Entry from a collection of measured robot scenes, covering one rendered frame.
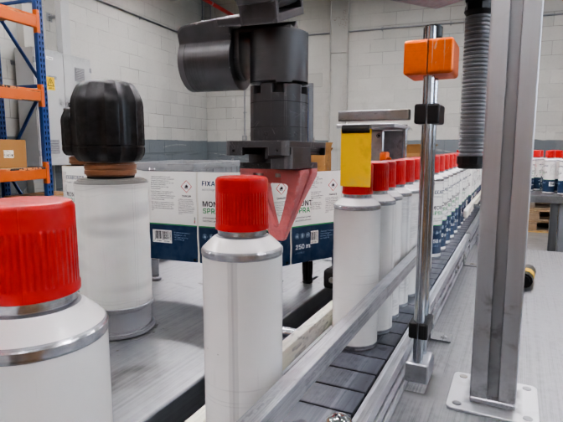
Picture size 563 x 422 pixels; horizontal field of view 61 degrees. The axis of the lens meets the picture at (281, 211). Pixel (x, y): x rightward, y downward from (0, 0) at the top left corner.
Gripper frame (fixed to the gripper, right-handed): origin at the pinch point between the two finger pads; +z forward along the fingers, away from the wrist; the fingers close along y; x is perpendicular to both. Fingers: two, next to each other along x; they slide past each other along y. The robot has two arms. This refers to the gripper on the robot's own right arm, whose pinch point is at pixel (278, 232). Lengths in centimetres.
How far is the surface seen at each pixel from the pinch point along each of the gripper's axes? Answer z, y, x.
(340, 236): 0.9, -5.4, 4.8
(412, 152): -8, -539, -83
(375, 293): 5.5, -1.2, 9.9
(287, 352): 10.8, 4.1, 2.9
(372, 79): -126, -741, -188
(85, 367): -0.8, 32.4, 8.2
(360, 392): 13.8, 2.8, 9.7
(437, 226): 6, -54, 9
